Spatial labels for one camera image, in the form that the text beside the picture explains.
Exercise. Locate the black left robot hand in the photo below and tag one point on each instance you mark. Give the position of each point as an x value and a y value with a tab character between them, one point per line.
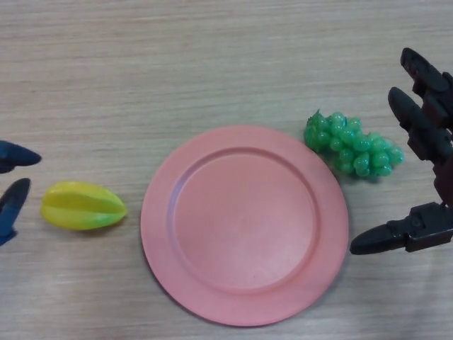
17	157

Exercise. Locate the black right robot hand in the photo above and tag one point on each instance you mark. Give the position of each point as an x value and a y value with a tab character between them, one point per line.
428	226

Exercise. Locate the yellow green starfruit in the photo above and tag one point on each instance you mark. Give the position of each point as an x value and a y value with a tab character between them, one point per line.
83	207

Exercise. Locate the pink round plate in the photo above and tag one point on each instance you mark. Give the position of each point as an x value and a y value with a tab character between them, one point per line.
244	225

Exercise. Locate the green grape bunch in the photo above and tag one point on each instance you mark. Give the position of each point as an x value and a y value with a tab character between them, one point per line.
355	147

